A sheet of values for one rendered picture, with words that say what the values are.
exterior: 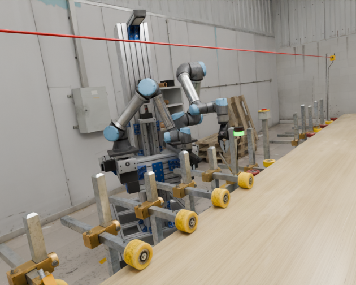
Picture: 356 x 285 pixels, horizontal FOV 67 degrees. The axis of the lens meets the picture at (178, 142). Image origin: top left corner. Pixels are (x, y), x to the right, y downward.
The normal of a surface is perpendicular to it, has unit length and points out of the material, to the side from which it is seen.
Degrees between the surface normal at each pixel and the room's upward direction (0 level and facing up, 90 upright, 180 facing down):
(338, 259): 0
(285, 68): 90
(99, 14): 90
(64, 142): 90
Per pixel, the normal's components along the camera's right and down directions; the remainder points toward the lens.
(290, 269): -0.12, -0.98
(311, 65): -0.65, 0.22
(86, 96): 0.75, 0.03
